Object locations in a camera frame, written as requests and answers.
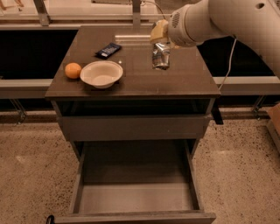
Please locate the crushed silver redbull can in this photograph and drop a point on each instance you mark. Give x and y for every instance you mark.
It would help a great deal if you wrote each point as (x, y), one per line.
(161, 56)

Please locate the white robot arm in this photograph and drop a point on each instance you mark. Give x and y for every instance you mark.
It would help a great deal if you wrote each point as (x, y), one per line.
(255, 23)

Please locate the dark blue snack packet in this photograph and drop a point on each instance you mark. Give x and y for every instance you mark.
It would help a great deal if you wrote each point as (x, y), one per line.
(108, 51)

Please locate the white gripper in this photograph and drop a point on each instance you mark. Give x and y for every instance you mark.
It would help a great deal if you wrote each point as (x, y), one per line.
(178, 31)

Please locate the closed top drawer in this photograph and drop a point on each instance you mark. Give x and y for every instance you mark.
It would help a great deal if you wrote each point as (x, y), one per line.
(120, 128)

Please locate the metal railing frame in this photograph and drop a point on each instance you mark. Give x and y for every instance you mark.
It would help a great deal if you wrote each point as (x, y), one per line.
(160, 105)

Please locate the grey drawer cabinet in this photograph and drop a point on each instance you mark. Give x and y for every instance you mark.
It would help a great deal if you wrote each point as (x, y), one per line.
(187, 77)

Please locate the open middle drawer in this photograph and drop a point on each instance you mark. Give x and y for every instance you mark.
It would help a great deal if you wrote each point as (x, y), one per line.
(135, 182)

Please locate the white bowl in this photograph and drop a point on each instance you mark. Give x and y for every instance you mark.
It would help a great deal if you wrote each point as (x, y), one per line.
(101, 74)

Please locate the orange fruit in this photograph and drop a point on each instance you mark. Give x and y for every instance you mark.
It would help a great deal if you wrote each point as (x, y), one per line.
(72, 70)

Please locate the cardboard box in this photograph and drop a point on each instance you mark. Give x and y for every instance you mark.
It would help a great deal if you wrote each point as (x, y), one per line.
(273, 124)

